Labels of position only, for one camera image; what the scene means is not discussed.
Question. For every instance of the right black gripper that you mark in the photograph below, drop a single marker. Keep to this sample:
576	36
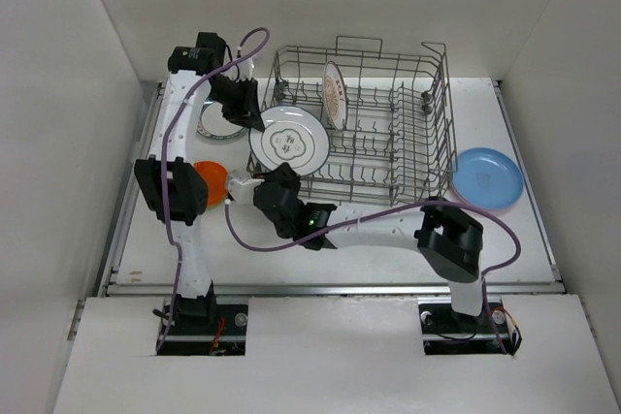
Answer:
283	174

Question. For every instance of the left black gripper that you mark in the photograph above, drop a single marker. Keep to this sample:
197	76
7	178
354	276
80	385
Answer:
246	112

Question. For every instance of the white plate dark green rim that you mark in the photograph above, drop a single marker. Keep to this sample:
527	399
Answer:
213	126

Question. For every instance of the white plate cloud motif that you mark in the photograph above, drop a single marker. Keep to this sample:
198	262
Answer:
292	135

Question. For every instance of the white plate orange sunburst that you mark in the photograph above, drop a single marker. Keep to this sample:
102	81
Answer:
334	95

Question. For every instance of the pink plate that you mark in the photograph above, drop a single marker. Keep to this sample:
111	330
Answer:
456	196

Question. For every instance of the blue plate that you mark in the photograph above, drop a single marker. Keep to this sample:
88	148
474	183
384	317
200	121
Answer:
488	178

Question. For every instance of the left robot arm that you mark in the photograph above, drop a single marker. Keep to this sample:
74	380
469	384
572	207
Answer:
167	178

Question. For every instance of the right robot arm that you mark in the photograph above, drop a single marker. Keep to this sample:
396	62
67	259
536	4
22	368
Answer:
448	238

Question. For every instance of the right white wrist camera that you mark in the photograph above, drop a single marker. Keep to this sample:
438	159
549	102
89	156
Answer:
241	187

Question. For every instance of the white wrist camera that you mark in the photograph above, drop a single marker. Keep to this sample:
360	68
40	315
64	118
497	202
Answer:
245	65
241	187

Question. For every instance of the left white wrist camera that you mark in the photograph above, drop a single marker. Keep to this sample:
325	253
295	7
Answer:
245	65

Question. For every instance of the grey wire dish rack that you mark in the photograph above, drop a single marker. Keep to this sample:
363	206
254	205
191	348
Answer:
398	143

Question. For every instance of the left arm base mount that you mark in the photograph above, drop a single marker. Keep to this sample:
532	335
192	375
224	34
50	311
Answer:
202	327

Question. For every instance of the aluminium rail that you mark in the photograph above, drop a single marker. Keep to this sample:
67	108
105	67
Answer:
305	290

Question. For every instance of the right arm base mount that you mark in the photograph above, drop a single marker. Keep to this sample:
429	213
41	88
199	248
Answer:
447	333

